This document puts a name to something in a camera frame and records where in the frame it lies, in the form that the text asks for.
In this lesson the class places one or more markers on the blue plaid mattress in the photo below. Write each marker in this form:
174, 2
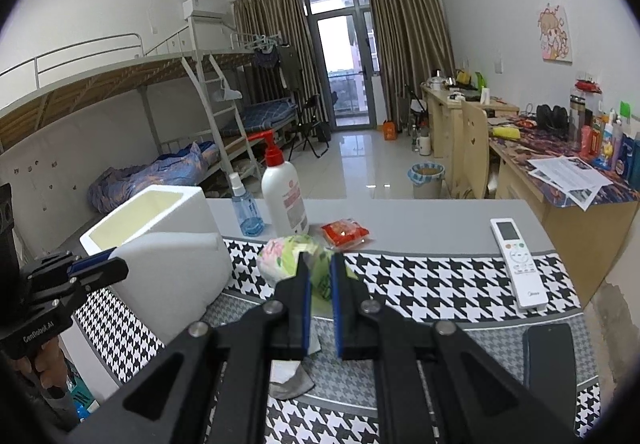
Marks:
260, 116

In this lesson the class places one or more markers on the white metal bunk bed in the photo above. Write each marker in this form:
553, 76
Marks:
220, 56
100, 83

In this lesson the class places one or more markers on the black headphones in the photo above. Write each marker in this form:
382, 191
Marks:
552, 121

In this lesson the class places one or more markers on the green tissue pack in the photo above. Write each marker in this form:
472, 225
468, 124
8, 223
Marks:
285, 264

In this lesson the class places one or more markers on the trash bin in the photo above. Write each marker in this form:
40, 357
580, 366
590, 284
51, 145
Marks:
426, 181

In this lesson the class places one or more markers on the grey sock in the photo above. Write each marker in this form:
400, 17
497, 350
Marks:
295, 386

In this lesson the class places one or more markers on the cluster of toiletry bottles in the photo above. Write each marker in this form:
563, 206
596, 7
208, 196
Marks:
605, 138

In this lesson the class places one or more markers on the printed paper sheets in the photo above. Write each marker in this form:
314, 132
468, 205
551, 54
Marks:
570, 176

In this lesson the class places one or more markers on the cartoon wall poster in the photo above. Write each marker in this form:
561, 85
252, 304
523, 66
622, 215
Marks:
555, 33

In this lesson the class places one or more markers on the brown curtain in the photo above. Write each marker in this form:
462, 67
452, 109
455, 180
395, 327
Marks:
410, 33
265, 23

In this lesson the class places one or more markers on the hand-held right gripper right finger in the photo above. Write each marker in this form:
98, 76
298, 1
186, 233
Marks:
336, 304

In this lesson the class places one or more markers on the blue spray bottle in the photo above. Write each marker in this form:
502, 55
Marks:
247, 209

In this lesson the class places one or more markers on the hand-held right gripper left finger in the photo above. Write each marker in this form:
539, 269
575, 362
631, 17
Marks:
304, 304

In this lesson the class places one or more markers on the glass balcony door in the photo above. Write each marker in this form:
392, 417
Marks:
345, 63

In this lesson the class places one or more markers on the white remote control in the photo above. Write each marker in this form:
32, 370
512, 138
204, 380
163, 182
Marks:
517, 264

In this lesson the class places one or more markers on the black smartphone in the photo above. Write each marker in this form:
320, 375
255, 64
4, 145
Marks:
550, 356

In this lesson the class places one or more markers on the wooden desk with printed cover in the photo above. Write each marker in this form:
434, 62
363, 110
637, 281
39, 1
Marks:
565, 234

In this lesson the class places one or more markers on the white air conditioner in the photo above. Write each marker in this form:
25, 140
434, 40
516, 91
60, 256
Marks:
210, 16

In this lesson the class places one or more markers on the wooden chair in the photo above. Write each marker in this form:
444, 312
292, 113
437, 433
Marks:
472, 148

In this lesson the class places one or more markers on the white pump lotion bottle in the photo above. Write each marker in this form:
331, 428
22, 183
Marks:
282, 196

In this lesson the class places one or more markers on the blue plaid quilt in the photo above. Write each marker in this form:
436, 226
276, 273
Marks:
150, 173

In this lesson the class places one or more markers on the yellow pouch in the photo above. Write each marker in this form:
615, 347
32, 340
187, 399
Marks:
507, 132

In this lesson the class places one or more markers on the red snack packet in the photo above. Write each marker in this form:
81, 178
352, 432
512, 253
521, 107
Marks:
345, 234

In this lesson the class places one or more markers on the white cup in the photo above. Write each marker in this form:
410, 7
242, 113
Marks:
484, 96

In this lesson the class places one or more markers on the white foam box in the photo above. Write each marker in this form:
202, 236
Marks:
160, 284

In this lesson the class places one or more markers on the houndstooth table mat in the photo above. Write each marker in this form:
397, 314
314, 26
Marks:
430, 284

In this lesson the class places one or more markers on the green bag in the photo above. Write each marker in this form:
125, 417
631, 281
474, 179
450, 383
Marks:
480, 79

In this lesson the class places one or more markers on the dark hanging clothes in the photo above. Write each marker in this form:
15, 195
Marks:
277, 63

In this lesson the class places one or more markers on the steel cooking pot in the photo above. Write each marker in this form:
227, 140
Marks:
440, 82

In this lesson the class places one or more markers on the black folding chair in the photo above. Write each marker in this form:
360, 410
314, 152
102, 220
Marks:
312, 126

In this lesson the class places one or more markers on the white paper towel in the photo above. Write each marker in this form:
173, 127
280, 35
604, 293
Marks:
285, 371

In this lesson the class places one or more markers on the white clothes hanger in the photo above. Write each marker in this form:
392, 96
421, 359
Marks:
227, 93

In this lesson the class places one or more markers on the person's left hand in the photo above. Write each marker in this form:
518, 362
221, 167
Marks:
52, 364

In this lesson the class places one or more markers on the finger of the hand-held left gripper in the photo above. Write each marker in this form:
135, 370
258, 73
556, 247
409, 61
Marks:
92, 261
102, 274

